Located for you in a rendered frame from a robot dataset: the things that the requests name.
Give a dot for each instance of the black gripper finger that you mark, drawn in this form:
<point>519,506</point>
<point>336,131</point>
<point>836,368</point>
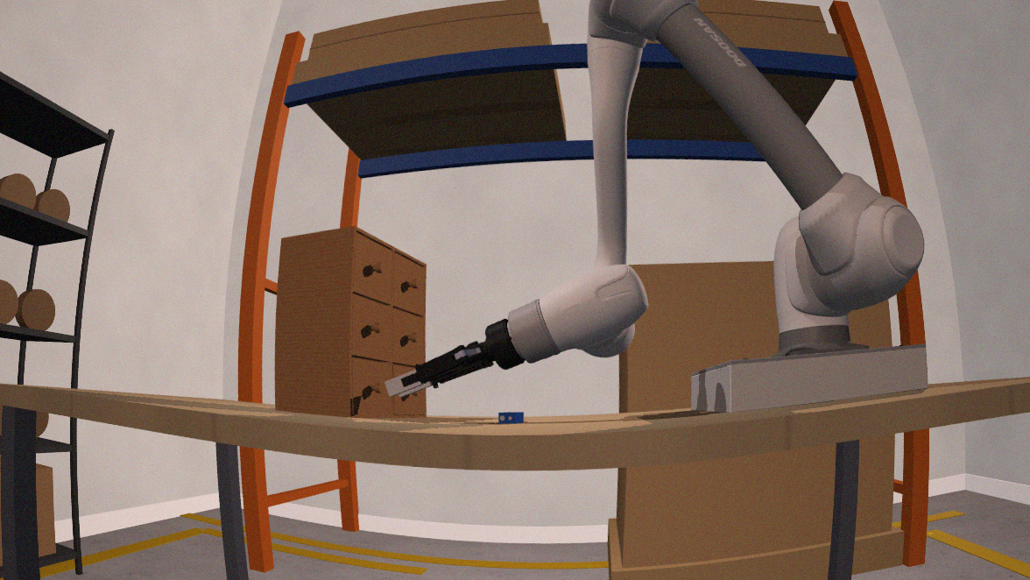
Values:
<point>444,379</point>
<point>428,371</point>

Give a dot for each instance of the brown wooden chest of drawers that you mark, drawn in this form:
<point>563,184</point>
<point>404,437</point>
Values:
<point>313,333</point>

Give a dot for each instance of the blue 9v battery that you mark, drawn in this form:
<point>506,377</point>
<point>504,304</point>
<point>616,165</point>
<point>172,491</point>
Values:
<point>510,418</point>

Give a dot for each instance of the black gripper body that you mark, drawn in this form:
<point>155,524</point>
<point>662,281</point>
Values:
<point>497,343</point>

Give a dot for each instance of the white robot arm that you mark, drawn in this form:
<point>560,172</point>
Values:
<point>863,249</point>

